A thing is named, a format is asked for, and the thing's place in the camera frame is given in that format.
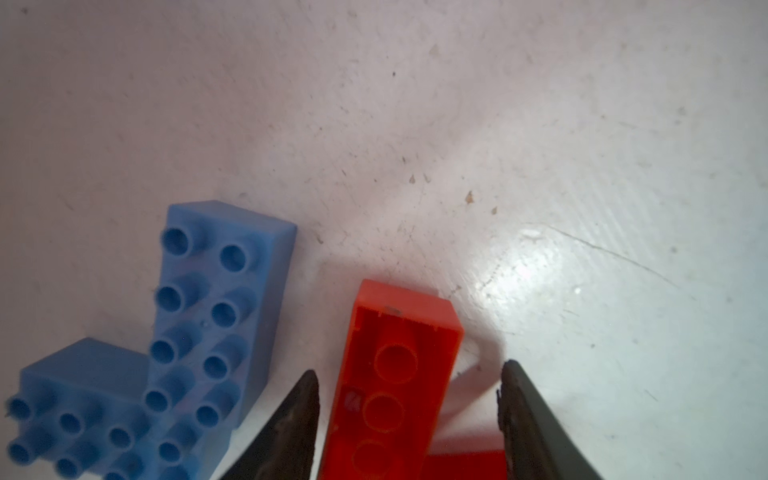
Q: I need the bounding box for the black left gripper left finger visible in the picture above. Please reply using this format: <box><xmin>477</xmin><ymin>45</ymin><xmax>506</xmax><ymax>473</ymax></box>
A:
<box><xmin>222</xmin><ymin>370</ymin><xmax>320</xmax><ymax>480</ymax></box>

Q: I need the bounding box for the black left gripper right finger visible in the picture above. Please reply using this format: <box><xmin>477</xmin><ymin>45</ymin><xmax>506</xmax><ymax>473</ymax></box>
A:
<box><xmin>497</xmin><ymin>360</ymin><xmax>601</xmax><ymax>480</ymax></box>

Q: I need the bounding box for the blue lego brick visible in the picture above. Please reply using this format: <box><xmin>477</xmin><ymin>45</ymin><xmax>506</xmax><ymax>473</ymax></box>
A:
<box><xmin>142</xmin><ymin>200</ymin><xmax>298</xmax><ymax>429</ymax></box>
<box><xmin>4</xmin><ymin>336</ymin><xmax>232</xmax><ymax>480</ymax></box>

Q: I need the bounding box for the red lego brick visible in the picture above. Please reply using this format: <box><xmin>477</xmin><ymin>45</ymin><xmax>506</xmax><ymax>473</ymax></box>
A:
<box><xmin>420</xmin><ymin>450</ymin><xmax>507</xmax><ymax>480</ymax></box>
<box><xmin>318</xmin><ymin>279</ymin><xmax>464</xmax><ymax>479</ymax></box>

